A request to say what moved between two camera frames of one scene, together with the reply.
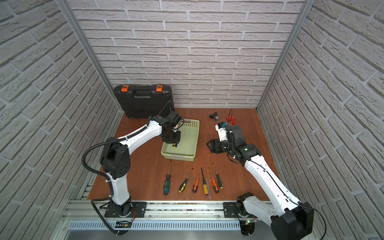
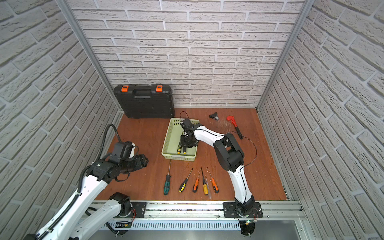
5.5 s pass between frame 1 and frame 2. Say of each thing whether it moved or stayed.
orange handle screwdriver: stayed
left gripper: moved
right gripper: moved
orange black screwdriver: stayed
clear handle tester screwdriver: stayed
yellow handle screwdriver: stayed
